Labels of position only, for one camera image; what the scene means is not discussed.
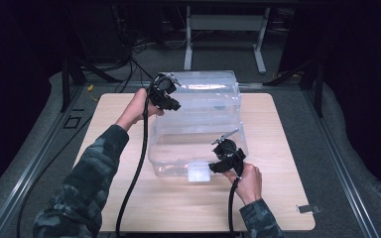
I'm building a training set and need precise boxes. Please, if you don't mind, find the grey metal clip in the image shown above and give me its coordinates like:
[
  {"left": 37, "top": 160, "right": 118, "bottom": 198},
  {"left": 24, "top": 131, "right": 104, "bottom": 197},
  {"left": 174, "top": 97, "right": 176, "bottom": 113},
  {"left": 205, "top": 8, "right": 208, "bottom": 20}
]
[{"left": 295, "top": 203, "right": 322, "bottom": 214}]

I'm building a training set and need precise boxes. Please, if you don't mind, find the left hand-held gripper cable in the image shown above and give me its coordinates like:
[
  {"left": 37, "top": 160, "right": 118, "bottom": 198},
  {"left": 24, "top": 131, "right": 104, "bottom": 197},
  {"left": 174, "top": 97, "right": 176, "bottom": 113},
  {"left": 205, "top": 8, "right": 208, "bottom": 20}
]
[{"left": 114, "top": 88, "right": 152, "bottom": 238}]

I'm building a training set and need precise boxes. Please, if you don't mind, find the clear plastic storage box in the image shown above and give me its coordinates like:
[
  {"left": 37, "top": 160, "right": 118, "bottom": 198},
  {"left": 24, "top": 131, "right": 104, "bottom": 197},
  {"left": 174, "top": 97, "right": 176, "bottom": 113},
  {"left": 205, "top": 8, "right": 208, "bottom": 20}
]
[{"left": 147, "top": 69, "right": 250, "bottom": 183}]

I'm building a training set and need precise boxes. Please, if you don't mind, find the hand-held gripper cable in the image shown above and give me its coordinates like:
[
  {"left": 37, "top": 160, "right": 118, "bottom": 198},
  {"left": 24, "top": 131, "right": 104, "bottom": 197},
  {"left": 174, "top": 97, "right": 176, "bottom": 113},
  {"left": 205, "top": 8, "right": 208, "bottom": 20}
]
[
  {"left": 114, "top": 88, "right": 152, "bottom": 238},
  {"left": 227, "top": 167, "right": 246, "bottom": 238}
]

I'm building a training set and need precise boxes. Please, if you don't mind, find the black metal stand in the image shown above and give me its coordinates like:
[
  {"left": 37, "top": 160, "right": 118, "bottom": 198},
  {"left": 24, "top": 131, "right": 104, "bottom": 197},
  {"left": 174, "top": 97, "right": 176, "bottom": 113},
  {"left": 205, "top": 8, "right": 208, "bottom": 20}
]
[
  {"left": 61, "top": 54, "right": 124, "bottom": 114},
  {"left": 263, "top": 54, "right": 325, "bottom": 119}
]

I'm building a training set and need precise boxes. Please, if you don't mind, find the metal floor rail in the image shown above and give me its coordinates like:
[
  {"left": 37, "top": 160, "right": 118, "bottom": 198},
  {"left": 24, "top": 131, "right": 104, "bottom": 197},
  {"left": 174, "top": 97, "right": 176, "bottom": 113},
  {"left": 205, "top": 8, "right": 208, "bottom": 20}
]
[
  {"left": 0, "top": 83, "right": 87, "bottom": 238},
  {"left": 302, "top": 88, "right": 380, "bottom": 238}
]

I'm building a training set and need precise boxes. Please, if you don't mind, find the right hand-held gripper cable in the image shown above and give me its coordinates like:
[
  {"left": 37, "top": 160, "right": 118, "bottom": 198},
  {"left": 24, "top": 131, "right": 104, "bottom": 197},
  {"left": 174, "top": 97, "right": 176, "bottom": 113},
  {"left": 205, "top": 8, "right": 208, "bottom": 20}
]
[{"left": 227, "top": 167, "right": 246, "bottom": 238}]

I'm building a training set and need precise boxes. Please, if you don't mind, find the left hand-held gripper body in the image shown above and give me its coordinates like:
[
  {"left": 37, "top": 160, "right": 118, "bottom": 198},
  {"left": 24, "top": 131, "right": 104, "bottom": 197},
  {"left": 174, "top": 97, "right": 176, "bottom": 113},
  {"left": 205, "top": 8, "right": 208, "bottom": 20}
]
[{"left": 147, "top": 71, "right": 183, "bottom": 110}]

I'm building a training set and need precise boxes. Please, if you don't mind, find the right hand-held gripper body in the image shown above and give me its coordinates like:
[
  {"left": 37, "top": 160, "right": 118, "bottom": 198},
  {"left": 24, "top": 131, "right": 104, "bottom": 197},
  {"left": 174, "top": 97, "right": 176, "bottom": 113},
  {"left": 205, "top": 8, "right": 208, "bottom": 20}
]
[{"left": 209, "top": 128, "right": 248, "bottom": 174}]

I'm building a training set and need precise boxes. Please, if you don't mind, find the person's right hand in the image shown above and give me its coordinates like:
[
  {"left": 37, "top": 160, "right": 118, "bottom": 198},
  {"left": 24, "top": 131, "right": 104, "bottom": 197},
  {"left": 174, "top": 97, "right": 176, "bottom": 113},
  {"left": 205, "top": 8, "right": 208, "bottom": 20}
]
[{"left": 222, "top": 162, "right": 264, "bottom": 206}]

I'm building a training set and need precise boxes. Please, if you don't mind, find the thin black floor cable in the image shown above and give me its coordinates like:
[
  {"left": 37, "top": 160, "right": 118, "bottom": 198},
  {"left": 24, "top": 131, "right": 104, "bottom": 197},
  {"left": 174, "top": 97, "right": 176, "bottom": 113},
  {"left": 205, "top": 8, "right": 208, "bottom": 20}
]
[{"left": 15, "top": 113, "right": 93, "bottom": 238}]

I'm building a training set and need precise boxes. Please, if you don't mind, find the person's left hand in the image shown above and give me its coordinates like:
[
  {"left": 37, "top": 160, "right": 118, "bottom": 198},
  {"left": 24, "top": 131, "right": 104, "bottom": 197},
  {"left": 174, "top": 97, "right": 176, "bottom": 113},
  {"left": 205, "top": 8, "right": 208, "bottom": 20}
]
[{"left": 114, "top": 86, "right": 165, "bottom": 133}]

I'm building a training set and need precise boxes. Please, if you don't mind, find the grey metal table frame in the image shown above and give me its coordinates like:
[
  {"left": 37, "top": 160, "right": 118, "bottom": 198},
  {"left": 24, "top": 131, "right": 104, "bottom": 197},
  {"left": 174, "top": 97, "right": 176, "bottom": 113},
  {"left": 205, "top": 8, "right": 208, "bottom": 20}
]
[{"left": 183, "top": 5, "right": 272, "bottom": 74}]

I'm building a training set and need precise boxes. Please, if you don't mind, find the bundle of black cables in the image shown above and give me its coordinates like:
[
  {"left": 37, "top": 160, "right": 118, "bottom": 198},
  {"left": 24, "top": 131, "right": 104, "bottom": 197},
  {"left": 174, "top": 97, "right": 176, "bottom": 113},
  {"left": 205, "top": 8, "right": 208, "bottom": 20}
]
[{"left": 110, "top": 31, "right": 155, "bottom": 94}]

